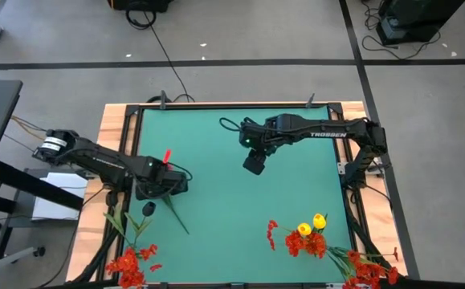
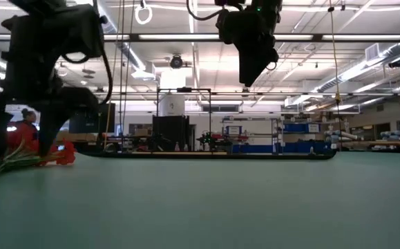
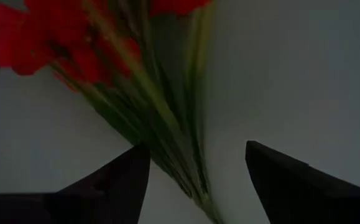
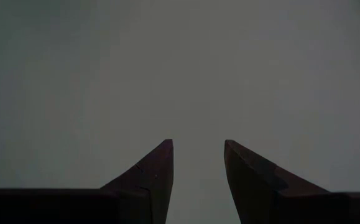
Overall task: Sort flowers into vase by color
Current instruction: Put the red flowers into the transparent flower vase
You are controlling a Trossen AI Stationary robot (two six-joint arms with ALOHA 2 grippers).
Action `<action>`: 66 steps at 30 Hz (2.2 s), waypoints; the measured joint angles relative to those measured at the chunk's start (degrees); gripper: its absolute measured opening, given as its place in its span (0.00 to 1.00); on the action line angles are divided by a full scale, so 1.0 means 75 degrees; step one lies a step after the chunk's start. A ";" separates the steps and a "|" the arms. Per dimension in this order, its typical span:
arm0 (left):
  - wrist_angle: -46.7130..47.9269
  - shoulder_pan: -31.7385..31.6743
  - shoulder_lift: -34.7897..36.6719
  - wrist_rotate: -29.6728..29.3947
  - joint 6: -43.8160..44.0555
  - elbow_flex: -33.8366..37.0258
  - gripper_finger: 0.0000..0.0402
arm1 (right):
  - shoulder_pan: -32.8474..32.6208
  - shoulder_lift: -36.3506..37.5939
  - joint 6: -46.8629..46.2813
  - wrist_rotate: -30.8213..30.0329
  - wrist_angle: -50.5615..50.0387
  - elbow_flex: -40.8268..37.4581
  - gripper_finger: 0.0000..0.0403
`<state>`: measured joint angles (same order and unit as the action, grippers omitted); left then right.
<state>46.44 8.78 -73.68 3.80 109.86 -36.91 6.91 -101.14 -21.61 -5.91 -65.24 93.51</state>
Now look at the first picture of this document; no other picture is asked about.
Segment red flower bunch green stem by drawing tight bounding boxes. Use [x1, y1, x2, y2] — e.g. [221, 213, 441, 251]
[161, 149, 191, 236]
[104, 243, 164, 289]

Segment short red flower cluster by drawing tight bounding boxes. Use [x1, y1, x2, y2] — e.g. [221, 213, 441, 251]
[283, 229, 328, 258]

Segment tall red flower bunch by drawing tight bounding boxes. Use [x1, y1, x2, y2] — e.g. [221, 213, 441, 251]
[327, 245, 401, 289]

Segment green table mat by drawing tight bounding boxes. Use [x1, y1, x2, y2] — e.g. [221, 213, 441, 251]
[118, 106, 354, 284]

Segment small red blossom sprig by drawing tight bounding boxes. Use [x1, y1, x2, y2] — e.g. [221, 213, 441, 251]
[267, 219, 293, 253]

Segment white paper sheets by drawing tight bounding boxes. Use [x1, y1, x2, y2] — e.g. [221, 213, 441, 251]
[30, 173, 89, 222]

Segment black desk support beam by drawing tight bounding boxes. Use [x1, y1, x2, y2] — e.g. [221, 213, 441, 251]
[0, 158, 85, 212]

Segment grey stand with casters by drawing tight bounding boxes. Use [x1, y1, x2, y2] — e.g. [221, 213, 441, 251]
[0, 222, 47, 282]

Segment black box on floor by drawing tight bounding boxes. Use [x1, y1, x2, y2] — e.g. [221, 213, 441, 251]
[107, 0, 173, 12]

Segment black computer case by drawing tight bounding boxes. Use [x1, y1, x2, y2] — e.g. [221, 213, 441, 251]
[375, 0, 465, 46]

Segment black floor cable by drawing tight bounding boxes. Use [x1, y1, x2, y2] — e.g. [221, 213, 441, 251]
[125, 6, 196, 104]

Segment orange yellow cables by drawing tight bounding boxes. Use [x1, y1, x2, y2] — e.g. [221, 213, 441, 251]
[10, 115, 72, 140]

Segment black cables by computer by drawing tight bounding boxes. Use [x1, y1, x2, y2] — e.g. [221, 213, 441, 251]
[361, 0, 442, 61]

